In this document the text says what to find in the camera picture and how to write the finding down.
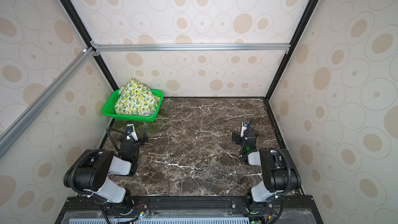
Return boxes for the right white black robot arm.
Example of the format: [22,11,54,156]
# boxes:
[232,127,302,204]

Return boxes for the back aluminium rail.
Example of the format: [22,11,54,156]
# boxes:
[93,43,291,52]

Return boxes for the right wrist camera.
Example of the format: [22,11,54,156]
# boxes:
[240,121,251,137]

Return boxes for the green plastic basket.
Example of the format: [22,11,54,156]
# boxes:
[103,82,164,122]

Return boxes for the black frame post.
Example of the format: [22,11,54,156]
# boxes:
[265,0,319,102]
[59,0,119,91]

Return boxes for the right black frame post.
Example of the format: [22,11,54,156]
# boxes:
[265,0,319,102]

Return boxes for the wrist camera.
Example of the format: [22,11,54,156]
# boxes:
[240,121,251,137]
[126,124,138,142]

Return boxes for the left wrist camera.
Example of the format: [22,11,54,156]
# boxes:
[126,124,138,142]

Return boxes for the lemon print skirt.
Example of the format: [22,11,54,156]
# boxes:
[115,78,159,117]

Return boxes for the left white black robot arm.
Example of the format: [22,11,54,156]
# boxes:
[63,134,148,204]

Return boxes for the left aluminium rail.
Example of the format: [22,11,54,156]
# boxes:
[1,47,94,157]

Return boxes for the aluminium rail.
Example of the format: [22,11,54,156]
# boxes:
[93,43,291,52]
[1,47,94,157]

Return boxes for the left black frame post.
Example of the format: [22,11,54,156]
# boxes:
[59,0,119,91]

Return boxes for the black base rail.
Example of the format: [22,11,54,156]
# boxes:
[56,196,323,224]

